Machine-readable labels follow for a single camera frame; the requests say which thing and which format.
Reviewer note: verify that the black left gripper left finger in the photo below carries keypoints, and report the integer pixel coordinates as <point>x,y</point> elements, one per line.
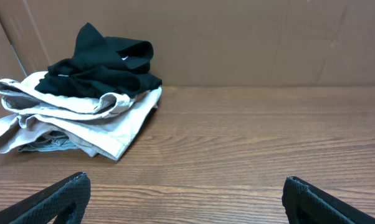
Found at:
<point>63,203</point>

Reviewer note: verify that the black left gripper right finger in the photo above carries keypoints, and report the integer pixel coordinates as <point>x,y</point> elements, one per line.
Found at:
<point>306,204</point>

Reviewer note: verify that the pale green folded garment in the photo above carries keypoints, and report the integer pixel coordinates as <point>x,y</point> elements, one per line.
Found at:
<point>52,141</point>

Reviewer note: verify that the beige folded garment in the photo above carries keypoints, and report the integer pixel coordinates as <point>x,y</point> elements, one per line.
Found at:
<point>106,125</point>

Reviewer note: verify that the black folded garment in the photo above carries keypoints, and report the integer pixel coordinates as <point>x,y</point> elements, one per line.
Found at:
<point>102,65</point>

